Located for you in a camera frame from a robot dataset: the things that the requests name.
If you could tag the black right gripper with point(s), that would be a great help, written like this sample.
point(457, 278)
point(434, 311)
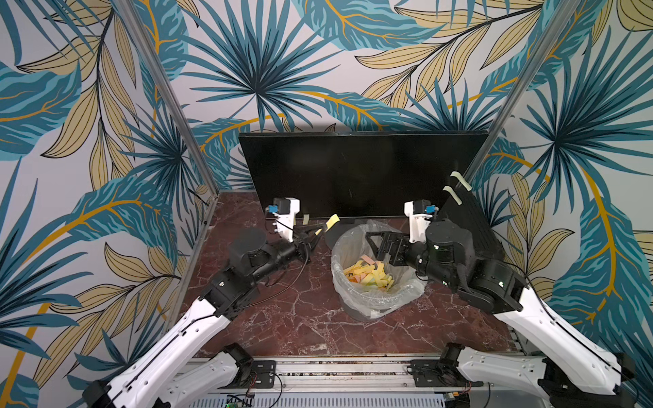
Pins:
point(400, 250)

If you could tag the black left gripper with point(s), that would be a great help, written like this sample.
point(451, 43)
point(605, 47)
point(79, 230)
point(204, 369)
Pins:
point(306, 229)

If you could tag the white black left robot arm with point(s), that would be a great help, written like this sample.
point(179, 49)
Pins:
point(155, 379)

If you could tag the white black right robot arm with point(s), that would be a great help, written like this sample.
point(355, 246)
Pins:
point(570, 370)

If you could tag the discarded sticky notes pile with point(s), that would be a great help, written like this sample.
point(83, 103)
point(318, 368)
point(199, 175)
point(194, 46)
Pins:
point(370, 273)

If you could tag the black flat computer monitor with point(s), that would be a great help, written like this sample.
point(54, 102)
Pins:
point(358, 174)

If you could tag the clear plastic bin liner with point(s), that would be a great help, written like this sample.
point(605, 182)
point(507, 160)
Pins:
point(349, 248)

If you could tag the black case with orange latches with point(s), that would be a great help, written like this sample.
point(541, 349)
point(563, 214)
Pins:
point(470, 216)

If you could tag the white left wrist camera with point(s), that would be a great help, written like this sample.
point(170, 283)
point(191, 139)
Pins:
point(284, 211)

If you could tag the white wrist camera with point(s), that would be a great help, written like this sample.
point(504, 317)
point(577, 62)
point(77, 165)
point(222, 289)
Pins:
point(420, 214)
point(284, 211)

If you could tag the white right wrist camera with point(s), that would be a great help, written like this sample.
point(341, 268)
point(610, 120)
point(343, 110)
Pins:
point(420, 214)

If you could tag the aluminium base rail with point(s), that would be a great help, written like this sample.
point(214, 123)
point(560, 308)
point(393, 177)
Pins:
point(349, 381)

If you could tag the right aluminium frame post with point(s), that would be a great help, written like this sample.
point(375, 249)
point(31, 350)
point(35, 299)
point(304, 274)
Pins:
point(512, 81)

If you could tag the aluminium frame post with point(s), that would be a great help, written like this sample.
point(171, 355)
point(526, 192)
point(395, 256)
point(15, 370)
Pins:
point(138, 33)
point(512, 81)

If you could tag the left aluminium frame post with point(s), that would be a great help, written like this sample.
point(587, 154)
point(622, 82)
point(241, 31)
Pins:
point(138, 33)

